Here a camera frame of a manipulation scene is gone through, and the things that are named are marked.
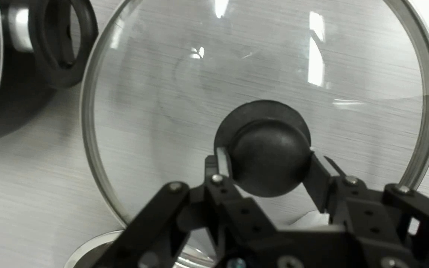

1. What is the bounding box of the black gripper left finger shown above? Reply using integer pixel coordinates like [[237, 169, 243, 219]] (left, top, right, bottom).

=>
[[94, 146, 281, 268]]

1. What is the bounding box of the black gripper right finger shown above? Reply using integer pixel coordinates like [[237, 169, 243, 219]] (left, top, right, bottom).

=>
[[299, 151, 429, 268]]

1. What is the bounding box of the glass lid with black knob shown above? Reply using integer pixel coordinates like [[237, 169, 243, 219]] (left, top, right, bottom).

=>
[[79, 0, 429, 230]]

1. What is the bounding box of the black cooking pot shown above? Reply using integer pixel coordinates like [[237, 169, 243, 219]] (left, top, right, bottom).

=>
[[0, 0, 100, 146]]

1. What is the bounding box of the steel mixing bowl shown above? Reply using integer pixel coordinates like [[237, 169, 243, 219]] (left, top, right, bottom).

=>
[[64, 228, 216, 268]]

